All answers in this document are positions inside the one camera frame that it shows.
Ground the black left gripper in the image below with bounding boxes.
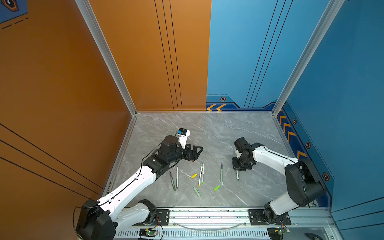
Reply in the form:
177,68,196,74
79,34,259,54
167,142,203,166

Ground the light green pen black tip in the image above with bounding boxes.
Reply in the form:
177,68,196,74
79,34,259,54
220,163,224,184

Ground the dark green pen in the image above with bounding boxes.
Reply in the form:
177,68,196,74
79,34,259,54
169,172,177,192

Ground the pale green pen cap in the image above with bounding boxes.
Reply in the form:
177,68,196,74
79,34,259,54
193,187,201,198

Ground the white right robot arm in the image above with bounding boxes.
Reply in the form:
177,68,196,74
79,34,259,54
233,138,327,224

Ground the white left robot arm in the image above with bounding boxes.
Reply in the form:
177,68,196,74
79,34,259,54
73,135,204,240

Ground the white pen yellow tip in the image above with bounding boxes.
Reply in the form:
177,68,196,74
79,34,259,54
198,164,203,187

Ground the right green circuit board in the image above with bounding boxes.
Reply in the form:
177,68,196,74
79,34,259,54
275,228,290,235

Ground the green circuit board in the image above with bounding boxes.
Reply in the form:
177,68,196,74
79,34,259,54
139,229,159,240
275,228,290,235

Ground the left green circuit board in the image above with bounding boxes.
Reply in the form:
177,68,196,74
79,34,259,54
139,229,159,240

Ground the black object bottom right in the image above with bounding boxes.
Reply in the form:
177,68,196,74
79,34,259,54
305,233,323,240

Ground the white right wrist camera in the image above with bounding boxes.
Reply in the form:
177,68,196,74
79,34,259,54
236,150,242,159

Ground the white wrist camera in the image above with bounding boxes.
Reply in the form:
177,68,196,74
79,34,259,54
236,150,242,159
176,128,191,149

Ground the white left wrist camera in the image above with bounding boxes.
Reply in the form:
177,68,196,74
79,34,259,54
176,128,191,149

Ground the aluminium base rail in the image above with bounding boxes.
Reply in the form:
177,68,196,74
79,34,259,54
112,207,342,240

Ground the aluminium left corner post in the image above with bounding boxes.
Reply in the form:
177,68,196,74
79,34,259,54
75,0,137,117

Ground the aluminium corner post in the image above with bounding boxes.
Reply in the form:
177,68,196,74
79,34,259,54
75,0,137,117
272,0,345,117

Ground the aluminium right corner post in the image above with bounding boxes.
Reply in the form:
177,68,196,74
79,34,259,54
272,0,345,117

